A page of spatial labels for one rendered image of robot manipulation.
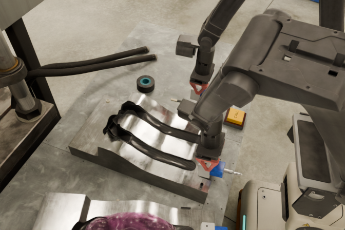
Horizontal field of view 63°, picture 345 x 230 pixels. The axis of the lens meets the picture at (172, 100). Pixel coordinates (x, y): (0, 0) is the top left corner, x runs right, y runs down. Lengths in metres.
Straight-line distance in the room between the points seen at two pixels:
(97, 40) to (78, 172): 1.99
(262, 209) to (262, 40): 1.35
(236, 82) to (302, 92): 0.07
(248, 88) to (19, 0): 1.06
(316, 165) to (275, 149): 1.32
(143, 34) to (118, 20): 1.61
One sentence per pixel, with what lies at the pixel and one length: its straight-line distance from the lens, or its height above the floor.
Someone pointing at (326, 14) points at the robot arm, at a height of 1.35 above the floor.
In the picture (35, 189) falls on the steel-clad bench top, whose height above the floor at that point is 0.80.
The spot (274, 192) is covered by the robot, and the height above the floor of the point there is 0.28.
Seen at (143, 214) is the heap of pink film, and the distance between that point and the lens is 0.85.
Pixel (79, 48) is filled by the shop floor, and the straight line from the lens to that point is 2.85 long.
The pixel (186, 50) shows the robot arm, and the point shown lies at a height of 1.13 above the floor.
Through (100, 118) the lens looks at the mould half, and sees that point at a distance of 1.10.
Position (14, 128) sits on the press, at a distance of 1.27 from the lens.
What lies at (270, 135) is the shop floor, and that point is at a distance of 2.25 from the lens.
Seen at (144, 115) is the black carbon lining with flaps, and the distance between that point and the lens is 1.02.
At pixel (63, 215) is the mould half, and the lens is 0.89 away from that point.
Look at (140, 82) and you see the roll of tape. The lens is 1.24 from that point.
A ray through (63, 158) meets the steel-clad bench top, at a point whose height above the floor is 0.80.
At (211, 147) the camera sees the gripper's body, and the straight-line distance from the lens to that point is 0.81.
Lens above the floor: 1.72
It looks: 49 degrees down
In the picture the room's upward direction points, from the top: 5 degrees clockwise
